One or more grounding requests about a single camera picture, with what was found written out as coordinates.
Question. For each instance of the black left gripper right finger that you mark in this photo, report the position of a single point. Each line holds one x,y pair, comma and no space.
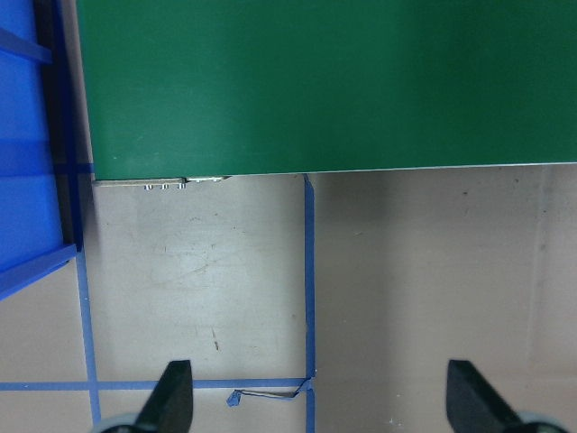
473,405

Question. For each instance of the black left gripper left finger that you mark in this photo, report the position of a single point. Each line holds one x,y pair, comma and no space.
170,406

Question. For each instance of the blue left storage bin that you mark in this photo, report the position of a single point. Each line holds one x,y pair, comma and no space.
32,47

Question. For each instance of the green conveyor belt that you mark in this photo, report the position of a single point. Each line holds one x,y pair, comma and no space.
220,88

